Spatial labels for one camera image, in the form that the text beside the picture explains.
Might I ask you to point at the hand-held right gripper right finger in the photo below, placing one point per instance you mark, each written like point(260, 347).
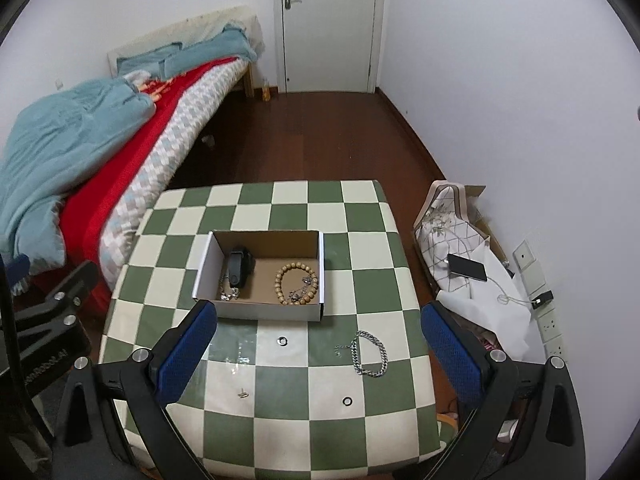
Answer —
point(452, 355)

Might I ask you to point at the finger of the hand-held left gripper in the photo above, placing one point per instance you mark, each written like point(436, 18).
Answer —
point(70, 287)

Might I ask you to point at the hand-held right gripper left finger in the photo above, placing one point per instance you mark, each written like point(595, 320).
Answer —
point(186, 347)

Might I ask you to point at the white cardboard box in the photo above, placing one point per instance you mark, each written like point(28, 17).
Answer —
point(265, 311)

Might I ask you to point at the white crumpled sheet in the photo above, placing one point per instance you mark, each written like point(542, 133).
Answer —
point(492, 320)

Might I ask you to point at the black smartphone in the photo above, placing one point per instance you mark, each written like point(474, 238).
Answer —
point(467, 267)

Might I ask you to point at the black smart watch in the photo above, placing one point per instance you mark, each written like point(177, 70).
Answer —
point(240, 266)

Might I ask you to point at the black charger plug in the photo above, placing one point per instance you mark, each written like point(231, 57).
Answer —
point(542, 299)

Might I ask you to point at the green white checkered tablecloth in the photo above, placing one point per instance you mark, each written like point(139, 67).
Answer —
point(292, 385)

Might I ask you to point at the brown cardboard box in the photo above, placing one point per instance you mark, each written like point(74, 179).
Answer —
point(495, 242)

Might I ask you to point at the floral patterned cloth bag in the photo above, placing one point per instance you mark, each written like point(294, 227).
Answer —
point(445, 220)

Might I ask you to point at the large light blue blanket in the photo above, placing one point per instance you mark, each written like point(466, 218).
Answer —
point(65, 140)

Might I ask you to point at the red bed sheet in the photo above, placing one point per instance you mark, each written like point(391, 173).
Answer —
point(140, 145)

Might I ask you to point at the diamond patterned quilt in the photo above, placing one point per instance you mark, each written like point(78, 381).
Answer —
point(175, 130)

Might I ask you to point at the beige headboard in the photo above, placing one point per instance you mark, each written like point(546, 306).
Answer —
point(150, 35)

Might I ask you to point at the orange bottle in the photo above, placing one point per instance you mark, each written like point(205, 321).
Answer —
point(266, 92)

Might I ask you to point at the wooden bed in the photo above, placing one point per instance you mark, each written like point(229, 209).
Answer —
point(248, 80)

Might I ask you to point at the small light blue blanket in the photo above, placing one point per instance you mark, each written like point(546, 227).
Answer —
point(210, 47)

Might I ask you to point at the white door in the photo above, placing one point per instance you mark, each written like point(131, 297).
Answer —
point(330, 25)

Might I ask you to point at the white wall socket strip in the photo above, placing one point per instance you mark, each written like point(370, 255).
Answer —
point(551, 332)

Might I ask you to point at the white wall plate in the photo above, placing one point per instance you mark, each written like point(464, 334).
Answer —
point(526, 255)

